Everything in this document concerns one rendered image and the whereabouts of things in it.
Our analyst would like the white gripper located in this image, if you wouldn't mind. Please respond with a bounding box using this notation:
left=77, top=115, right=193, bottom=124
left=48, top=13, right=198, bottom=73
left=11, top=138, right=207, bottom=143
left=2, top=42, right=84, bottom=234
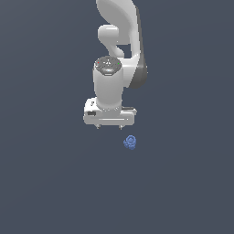
left=82, top=97, right=138, bottom=131

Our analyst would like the small blue lumpy object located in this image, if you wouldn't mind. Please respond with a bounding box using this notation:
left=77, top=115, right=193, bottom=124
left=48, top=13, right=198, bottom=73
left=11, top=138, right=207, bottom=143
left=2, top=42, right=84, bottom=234
left=122, top=134, right=137, bottom=151

